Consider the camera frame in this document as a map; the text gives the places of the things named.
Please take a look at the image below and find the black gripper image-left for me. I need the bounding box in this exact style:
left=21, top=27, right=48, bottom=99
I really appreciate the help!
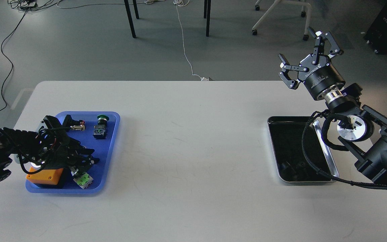
left=29, top=135, right=100, bottom=175

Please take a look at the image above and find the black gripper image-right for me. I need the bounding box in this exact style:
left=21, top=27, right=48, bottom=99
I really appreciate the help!
left=278, top=26, right=346, bottom=101

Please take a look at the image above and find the black robot arm image-left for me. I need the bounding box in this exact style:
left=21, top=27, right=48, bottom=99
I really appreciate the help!
left=0, top=115, right=99, bottom=188

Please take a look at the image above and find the blue plastic tray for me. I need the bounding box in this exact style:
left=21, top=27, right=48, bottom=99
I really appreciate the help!
left=26, top=111, right=120, bottom=195

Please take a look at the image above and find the silver metal tray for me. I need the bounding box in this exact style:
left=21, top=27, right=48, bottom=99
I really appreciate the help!
left=267, top=116, right=339, bottom=185

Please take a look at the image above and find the white chair base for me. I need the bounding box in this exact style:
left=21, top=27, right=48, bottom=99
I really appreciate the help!
left=251, top=0, right=313, bottom=41

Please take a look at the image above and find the orange button box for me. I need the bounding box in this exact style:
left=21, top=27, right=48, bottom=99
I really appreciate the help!
left=26, top=168, right=64, bottom=187

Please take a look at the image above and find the black table leg right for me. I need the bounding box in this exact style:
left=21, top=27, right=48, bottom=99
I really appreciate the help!
left=203, top=0, right=211, bottom=37

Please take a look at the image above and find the black table leg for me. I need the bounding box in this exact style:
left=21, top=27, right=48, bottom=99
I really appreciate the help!
left=203, top=0, right=211, bottom=37
left=123, top=0, right=139, bottom=38

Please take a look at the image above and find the black table leg left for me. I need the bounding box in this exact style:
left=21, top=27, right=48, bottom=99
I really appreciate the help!
left=123, top=0, right=139, bottom=38

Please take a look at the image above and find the silver green indicator switch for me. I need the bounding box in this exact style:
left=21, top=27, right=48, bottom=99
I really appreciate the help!
left=71, top=170, right=93, bottom=189

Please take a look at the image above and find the black selector switch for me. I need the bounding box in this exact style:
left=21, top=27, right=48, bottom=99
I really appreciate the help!
left=62, top=115, right=86, bottom=132

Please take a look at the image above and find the green push button switch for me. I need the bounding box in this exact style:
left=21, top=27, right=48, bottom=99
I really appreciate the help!
left=93, top=114, right=110, bottom=139

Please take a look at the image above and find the white floor cable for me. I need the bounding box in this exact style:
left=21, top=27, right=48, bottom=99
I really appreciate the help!
left=174, top=0, right=211, bottom=82

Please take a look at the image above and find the black floor cable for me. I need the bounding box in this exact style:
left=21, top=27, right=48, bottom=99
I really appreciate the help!
left=0, top=0, right=59, bottom=123

